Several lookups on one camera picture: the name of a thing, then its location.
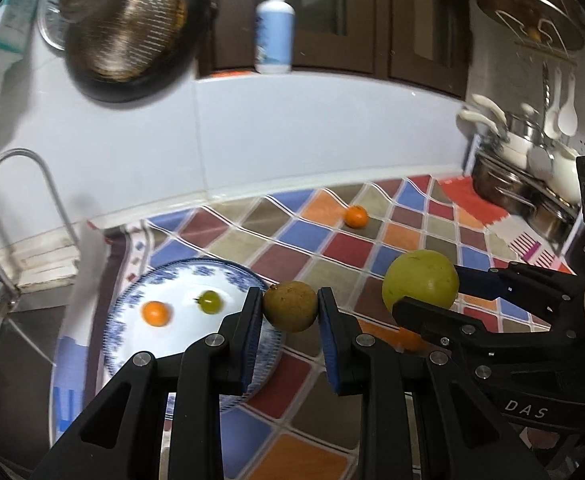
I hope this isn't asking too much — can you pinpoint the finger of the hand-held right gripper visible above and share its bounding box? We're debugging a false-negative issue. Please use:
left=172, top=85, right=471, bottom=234
left=455, top=261, right=585, bottom=333
left=391, top=296, right=555, bottom=391

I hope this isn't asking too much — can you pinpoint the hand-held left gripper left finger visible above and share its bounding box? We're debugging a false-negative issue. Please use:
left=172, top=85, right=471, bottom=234
left=30, top=286, right=264, bottom=480

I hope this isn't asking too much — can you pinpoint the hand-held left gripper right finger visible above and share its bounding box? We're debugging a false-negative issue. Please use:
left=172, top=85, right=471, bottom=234
left=318, top=287, right=553, bottom=480

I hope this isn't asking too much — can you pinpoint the brown round fruit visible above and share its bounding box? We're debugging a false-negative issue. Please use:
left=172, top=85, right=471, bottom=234
left=263, top=281, right=320, bottom=332

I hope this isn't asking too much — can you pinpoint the large green round fruit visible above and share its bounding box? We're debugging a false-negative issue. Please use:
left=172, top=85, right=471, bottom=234
left=381, top=249, right=460, bottom=313

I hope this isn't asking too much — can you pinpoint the blue patterned white plate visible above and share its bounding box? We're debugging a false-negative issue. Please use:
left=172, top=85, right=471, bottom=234
left=103, top=258, right=287, bottom=413

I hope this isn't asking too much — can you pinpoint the small mandarin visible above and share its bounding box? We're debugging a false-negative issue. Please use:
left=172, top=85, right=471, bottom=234
left=343, top=204, right=369, bottom=230

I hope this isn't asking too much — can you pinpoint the white red striped sheet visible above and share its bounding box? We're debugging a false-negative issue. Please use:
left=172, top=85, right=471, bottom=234
left=487, top=215, right=578, bottom=276

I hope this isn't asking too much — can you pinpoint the green cherry tomato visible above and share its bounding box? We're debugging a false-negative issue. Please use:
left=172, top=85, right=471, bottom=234
left=196, top=290, right=223, bottom=316

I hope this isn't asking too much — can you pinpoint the red foam mat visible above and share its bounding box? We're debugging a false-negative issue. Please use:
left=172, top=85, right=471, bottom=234
left=437, top=175, right=510, bottom=231

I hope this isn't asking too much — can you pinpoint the small steel pot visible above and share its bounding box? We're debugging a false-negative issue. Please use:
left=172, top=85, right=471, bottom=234
left=525, top=195, right=580, bottom=243

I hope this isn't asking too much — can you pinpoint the small orange kumquat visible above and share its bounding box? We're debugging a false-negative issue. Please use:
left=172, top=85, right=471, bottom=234
left=143, top=300, right=173, bottom=326

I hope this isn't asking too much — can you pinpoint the large steel pot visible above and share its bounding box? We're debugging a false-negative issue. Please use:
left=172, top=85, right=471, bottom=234
left=472, top=152, right=580, bottom=218

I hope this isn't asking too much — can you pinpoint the colourful diamond pattern mat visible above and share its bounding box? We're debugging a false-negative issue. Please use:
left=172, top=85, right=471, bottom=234
left=55, top=172, right=580, bottom=480

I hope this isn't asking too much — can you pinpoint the metal spatula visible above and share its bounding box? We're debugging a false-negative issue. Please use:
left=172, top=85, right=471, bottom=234
left=528, top=62, right=554, bottom=183

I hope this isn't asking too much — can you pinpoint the white ceramic jar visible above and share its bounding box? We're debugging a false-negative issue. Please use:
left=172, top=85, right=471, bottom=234
left=547, top=147, right=583, bottom=202

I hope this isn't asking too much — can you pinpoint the steel kitchen sink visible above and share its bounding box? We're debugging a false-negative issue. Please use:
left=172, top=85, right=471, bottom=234
left=0, top=285, right=73, bottom=461

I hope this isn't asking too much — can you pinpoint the black frying pan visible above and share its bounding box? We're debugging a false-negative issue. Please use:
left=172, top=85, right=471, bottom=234
left=62, top=0, right=208, bottom=104

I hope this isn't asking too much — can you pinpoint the dark wooden cabinet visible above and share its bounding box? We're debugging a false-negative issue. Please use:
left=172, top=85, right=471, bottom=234
left=195, top=0, right=473, bottom=98

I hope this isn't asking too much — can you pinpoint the white blue pump bottle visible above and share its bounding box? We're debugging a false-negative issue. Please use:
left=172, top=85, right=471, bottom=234
left=254, top=0, right=295, bottom=75

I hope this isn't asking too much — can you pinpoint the golden ribbed basket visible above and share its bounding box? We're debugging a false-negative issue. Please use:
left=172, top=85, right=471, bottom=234
left=70, top=0, right=188, bottom=83

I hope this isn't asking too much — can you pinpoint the steel saucepan cream handle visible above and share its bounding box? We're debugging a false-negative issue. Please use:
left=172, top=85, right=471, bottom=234
left=471, top=94, right=548, bottom=143

